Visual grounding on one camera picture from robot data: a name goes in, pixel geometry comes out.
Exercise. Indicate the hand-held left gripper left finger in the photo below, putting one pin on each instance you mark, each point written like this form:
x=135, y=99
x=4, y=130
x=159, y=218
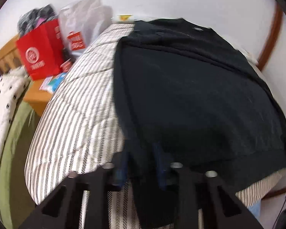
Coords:
x=121, y=171

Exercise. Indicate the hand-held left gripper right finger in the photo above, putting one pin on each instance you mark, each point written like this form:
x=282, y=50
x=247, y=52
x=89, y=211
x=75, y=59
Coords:
x=160, y=169

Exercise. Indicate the black sweatshirt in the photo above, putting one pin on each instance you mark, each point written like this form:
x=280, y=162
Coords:
x=193, y=100

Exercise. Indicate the striped quilted mat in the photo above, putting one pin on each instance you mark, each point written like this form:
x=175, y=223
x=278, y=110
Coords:
x=81, y=100

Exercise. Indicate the person's blue pants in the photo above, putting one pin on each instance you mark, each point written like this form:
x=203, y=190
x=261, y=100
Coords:
x=254, y=208

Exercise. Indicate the green bed sheet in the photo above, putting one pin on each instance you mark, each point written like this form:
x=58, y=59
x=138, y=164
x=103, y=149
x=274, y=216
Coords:
x=14, y=148

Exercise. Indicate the wooden nightstand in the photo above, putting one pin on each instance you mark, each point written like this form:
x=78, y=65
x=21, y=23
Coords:
x=38, y=97

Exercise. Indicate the blue and white packet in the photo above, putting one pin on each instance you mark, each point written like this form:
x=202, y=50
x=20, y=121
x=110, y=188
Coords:
x=53, y=82

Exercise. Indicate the brown wooden baseboard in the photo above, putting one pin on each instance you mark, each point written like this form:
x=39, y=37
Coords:
x=275, y=193

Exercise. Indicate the small red and white box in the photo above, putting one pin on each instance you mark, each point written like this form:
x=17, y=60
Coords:
x=66, y=66

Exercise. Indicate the red paper bag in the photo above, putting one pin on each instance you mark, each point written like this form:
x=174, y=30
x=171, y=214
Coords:
x=40, y=50

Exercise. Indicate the duck print paper roll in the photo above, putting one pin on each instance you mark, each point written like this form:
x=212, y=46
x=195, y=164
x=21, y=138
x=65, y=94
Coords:
x=126, y=18

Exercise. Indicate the white plastic bag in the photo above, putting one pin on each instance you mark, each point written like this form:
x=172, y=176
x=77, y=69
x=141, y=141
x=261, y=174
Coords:
x=85, y=16

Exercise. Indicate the wooden headboard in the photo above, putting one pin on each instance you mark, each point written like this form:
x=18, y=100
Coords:
x=7, y=54

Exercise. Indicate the plaid cloth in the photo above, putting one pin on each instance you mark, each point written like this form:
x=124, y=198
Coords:
x=35, y=16

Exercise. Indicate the brown wooden door frame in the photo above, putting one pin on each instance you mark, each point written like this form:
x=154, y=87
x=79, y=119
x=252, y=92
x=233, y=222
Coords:
x=270, y=35

